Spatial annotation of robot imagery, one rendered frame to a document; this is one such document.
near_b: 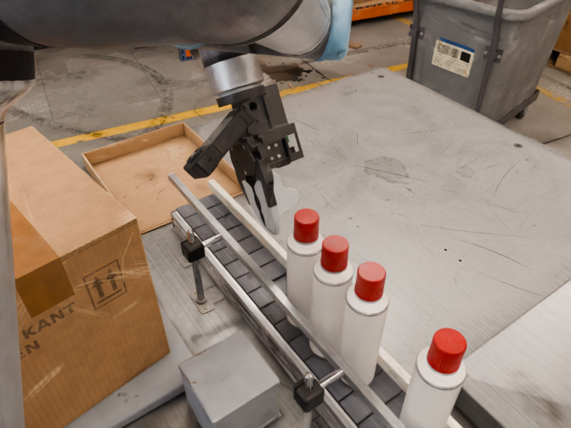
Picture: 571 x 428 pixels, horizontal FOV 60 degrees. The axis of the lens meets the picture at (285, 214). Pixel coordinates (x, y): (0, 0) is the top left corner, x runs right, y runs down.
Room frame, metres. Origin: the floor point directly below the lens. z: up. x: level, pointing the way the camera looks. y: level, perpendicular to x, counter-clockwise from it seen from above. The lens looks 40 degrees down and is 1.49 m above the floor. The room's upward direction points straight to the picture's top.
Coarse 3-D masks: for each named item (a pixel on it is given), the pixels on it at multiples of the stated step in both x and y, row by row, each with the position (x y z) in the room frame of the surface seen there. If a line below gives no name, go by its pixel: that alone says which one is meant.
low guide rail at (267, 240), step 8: (216, 184) 0.78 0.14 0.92; (216, 192) 0.77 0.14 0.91; (224, 192) 0.76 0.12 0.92; (224, 200) 0.74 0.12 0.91; (232, 200) 0.73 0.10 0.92; (232, 208) 0.72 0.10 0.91; (240, 208) 0.71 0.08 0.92; (240, 216) 0.69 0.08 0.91; (248, 216) 0.69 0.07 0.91; (248, 224) 0.67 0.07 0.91; (256, 224) 0.66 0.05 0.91; (256, 232) 0.65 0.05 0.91; (264, 232) 0.64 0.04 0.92; (264, 240) 0.63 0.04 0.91; (272, 240) 0.62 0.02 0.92; (272, 248) 0.61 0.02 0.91; (280, 248) 0.60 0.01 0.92; (280, 256) 0.59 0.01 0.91; (384, 352) 0.40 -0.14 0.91; (384, 360) 0.39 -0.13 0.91; (392, 360) 0.39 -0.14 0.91; (384, 368) 0.38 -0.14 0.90; (392, 368) 0.37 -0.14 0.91; (400, 368) 0.37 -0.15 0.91; (392, 376) 0.37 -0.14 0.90; (400, 376) 0.36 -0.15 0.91; (408, 376) 0.36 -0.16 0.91; (400, 384) 0.36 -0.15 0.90; (408, 384) 0.35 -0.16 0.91; (448, 424) 0.30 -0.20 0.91; (456, 424) 0.30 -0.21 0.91
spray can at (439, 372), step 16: (432, 336) 0.30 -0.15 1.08; (448, 336) 0.30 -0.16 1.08; (432, 352) 0.29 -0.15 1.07; (448, 352) 0.28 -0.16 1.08; (464, 352) 0.28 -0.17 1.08; (416, 368) 0.29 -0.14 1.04; (432, 368) 0.29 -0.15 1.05; (448, 368) 0.28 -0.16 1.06; (464, 368) 0.29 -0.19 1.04; (416, 384) 0.29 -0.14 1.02; (432, 384) 0.27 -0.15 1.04; (448, 384) 0.27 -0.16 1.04; (416, 400) 0.28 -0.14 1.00; (432, 400) 0.27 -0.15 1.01; (448, 400) 0.27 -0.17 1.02; (400, 416) 0.30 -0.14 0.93; (416, 416) 0.28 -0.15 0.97; (432, 416) 0.27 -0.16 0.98; (448, 416) 0.28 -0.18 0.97
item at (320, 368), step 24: (192, 216) 0.73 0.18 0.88; (216, 216) 0.73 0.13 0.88; (240, 240) 0.66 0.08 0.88; (240, 264) 0.60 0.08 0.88; (264, 264) 0.60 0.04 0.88; (264, 312) 0.50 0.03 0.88; (288, 336) 0.45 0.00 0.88; (312, 360) 0.41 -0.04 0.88; (336, 384) 0.37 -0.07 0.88; (384, 384) 0.37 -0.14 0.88; (360, 408) 0.34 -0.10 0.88
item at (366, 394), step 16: (176, 176) 0.75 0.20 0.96; (208, 224) 0.62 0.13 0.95; (224, 240) 0.58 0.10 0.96; (240, 256) 0.54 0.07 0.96; (256, 272) 0.50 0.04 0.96; (272, 288) 0.47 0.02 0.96; (288, 304) 0.44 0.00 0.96; (304, 320) 0.42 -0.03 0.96; (320, 336) 0.39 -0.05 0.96; (336, 352) 0.37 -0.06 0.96; (336, 368) 0.35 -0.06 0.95; (352, 384) 0.33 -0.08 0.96; (368, 400) 0.30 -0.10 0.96; (384, 416) 0.28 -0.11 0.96
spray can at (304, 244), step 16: (304, 208) 0.50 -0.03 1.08; (304, 224) 0.47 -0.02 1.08; (288, 240) 0.49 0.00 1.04; (304, 240) 0.47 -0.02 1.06; (320, 240) 0.48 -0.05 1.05; (288, 256) 0.48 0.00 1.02; (304, 256) 0.46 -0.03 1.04; (320, 256) 0.47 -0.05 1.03; (288, 272) 0.48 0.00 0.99; (304, 272) 0.46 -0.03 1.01; (288, 288) 0.48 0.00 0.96; (304, 288) 0.46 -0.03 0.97; (304, 304) 0.46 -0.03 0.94; (288, 320) 0.48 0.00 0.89
